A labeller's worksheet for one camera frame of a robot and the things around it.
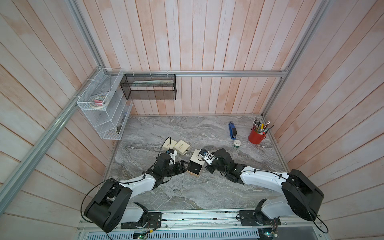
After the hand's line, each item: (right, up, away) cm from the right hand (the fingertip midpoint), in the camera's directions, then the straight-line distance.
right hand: (203, 156), depth 87 cm
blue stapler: (+24, +16, +19) cm, 34 cm away
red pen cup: (+36, +11, +11) cm, 39 cm away
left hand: (-10, -7, -1) cm, 12 cm away
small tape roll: (+25, +7, +14) cm, 30 cm away
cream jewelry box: (-13, +4, +11) cm, 18 cm away
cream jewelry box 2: (-4, -6, +3) cm, 8 cm away
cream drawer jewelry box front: (-22, +6, +12) cm, 25 cm away
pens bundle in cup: (+40, +17, +11) cm, 45 cm away
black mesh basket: (-33, +43, +3) cm, 54 cm away
